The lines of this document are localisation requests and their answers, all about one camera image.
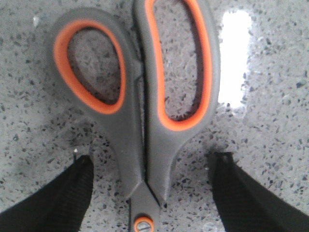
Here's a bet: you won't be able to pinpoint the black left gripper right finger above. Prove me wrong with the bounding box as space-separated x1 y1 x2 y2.
208 152 309 232

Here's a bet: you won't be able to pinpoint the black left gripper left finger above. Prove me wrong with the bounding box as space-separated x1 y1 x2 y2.
0 156 94 232

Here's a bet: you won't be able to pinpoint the grey orange handled scissors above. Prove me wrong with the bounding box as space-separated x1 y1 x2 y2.
47 0 220 232

